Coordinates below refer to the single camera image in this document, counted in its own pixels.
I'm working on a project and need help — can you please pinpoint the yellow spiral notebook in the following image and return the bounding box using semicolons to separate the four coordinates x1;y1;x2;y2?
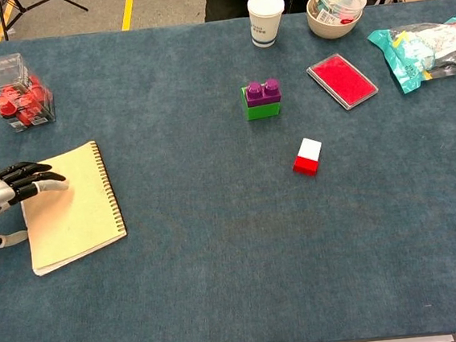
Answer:
15;138;132;278

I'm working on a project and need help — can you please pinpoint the beige bowl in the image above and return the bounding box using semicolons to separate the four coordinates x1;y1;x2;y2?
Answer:
305;0;366;43

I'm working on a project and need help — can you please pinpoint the red and white block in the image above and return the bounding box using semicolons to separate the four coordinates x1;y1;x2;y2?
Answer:
289;135;327;179

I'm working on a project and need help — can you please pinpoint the green toy brick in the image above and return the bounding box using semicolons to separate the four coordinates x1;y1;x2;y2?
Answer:
240;84;284;122

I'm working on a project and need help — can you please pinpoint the clear box of red items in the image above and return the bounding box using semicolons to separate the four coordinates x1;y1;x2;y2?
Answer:
0;49;58;134

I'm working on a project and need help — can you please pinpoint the purple toy brick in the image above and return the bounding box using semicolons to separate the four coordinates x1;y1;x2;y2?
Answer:
244;77;283;109

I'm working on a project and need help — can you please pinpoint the black tripod with thin legs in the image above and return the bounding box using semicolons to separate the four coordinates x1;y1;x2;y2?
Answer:
0;0;92;43

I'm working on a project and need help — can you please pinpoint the teal snack bag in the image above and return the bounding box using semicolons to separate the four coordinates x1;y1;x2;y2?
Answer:
364;7;456;98

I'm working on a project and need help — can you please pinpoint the white paper cup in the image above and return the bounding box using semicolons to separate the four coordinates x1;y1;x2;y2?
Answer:
246;0;290;50

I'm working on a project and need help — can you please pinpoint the blue felt table cloth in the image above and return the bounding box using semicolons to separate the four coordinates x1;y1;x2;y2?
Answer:
0;0;456;342

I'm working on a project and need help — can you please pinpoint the red ink pad case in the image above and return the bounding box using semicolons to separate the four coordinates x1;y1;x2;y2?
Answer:
304;48;382;114

